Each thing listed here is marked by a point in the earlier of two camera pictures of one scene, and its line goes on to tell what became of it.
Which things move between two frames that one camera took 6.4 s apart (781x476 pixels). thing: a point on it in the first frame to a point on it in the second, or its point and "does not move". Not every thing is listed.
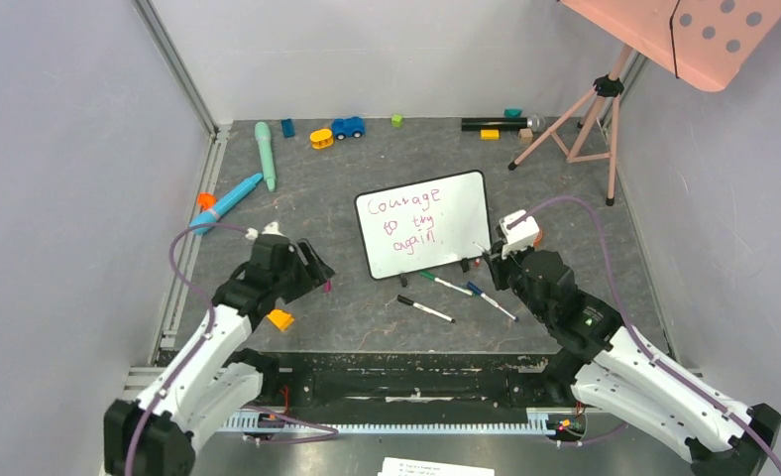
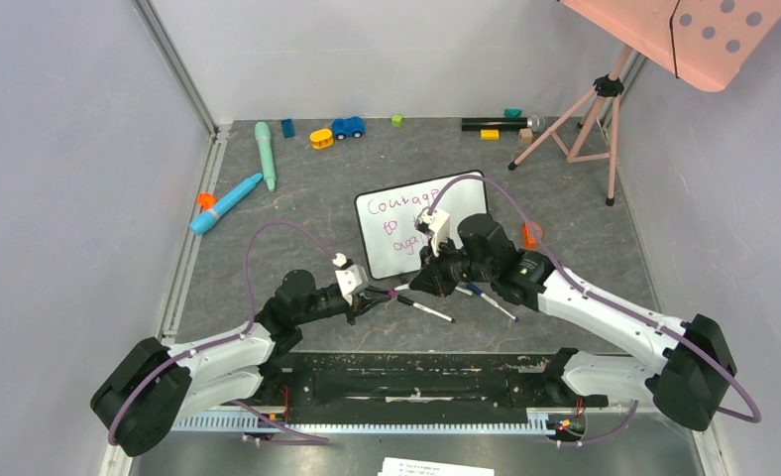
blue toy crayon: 211,215 does not move
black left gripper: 312,276 to 361,303
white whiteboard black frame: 426,224 does not move
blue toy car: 342,128 does not move
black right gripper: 500,271 to 434,277
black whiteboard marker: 425,308 does not move
